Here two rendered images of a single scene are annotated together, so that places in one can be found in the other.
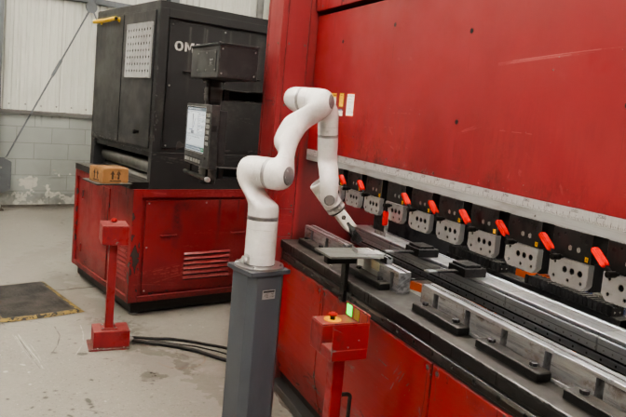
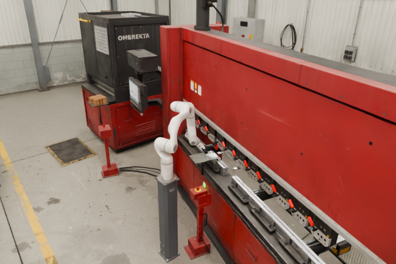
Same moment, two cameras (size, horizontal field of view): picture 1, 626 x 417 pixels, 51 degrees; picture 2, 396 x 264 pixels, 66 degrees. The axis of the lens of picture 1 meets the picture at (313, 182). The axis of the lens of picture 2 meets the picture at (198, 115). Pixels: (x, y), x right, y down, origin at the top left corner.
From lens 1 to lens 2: 1.13 m
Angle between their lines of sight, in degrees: 17
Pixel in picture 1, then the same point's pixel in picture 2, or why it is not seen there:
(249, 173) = (159, 147)
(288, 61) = (171, 63)
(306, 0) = (177, 35)
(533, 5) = (269, 93)
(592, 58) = (290, 128)
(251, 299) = (165, 192)
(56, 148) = (68, 57)
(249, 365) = (167, 214)
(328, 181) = (192, 136)
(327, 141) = (190, 119)
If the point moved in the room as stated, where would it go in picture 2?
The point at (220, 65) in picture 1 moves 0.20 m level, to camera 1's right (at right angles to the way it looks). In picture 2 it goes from (141, 68) to (157, 68)
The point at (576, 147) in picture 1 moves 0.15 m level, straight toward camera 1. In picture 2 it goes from (284, 158) to (281, 168)
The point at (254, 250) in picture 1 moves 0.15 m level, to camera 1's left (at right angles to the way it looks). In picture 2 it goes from (164, 175) to (149, 175)
